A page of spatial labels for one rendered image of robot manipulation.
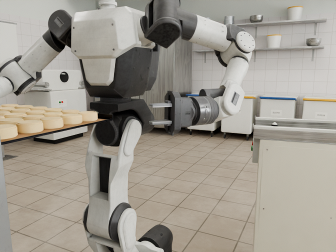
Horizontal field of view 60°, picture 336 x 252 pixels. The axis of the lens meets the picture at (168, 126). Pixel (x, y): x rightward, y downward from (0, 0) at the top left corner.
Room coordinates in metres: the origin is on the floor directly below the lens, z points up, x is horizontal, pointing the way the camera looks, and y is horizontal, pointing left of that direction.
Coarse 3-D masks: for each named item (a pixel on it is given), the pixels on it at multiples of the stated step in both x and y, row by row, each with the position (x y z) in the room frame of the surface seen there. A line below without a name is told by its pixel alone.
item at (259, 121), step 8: (256, 120) 1.68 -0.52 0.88; (264, 120) 1.67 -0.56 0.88; (272, 120) 1.65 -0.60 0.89; (280, 120) 1.64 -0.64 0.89; (288, 120) 1.63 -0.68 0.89; (296, 120) 1.61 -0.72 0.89; (304, 120) 1.60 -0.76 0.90; (312, 120) 1.59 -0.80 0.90; (320, 120) 1.58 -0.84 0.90; (328, 120) 1.57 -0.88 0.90; (320, 128) 1.58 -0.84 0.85; (328, 128) 1.56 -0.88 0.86
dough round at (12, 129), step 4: (0, 124) 0.55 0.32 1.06; (4, 124) 0.55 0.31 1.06; (8, 124) 0.55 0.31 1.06; (12, 124) 0.55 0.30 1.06; (0, 128) 0.51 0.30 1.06; (4, 128) 0.52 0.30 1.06; (8, 128) 0.52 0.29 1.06; (12, 128) 0.53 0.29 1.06; (16, 128) 0.54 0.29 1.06; (0, 132) 0.51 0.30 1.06; (4, 132) 0.52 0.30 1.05; (8, 132) 0.52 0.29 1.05; (12, 132) 0.53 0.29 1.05; (16, 132) 0.54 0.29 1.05; (0, 136) 0.51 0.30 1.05; (4, 136) 0.52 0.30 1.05; (8, 136) 0.52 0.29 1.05; (12, 136) 0.53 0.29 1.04
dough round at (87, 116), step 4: (80, 112) 0.73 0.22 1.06; (84, 112) 0.73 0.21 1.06; (88, 112) 0.73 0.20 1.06; (92, 112) 0.73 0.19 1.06; (96, 112) 0.75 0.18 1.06; (84, 116) 0.71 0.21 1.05; (88, 116) 0.72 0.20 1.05; (92, 116) 0.72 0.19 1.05; (96, 116) 0.73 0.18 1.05; (84, 120) 0.71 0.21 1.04; (88, 120) 0.72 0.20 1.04; (92, 120) 0.72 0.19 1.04
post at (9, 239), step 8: (0, 144) 0.44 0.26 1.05; (0, 152) 0.44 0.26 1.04; (0, 160) 0.44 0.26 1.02; (0, 168) 0.44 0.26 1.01; (0, 176) 0.44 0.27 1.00; (0, 184) 0.44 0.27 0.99; (0, 192) 0.44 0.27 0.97; (0, 200) 0.44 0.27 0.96; (0, 208) 0.43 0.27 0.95; (0, 216) 0.43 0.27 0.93; (8, 216) 0.44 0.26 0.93; (0, 224) 0.43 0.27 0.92; (8, 224) 0.44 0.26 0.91; (0, 232) 0.43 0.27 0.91; (8, 232) 0.44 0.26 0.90; (0, 240) 0.43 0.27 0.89; (8, 240) 0.44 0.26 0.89; (0, 248) 0.43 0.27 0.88; (8, 248) 0.44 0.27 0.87
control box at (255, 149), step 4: (256, 140) 1.44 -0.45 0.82; (256, 144) 1.44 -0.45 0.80; (252, 148) 1.50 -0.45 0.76; (256, 148) 1.44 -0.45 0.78; (252, 152) 1.45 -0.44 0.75; (256, 152) 1.44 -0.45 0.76; (252, 156) 1.45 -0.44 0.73; (256, 156) 1.44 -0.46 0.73; (252, 160) 1.45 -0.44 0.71; (256, 160) 1.44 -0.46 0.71
